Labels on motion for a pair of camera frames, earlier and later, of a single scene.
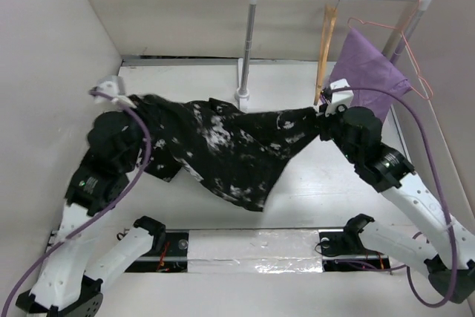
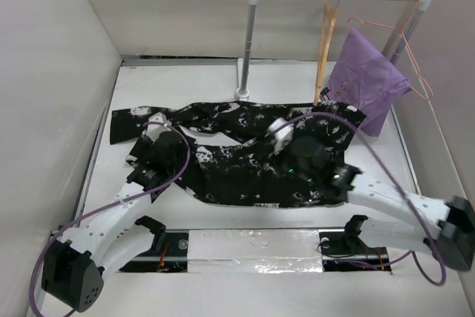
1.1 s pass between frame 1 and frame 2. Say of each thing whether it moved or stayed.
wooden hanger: stayed
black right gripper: moved
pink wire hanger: stayed
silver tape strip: stayed
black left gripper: moved
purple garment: stayed
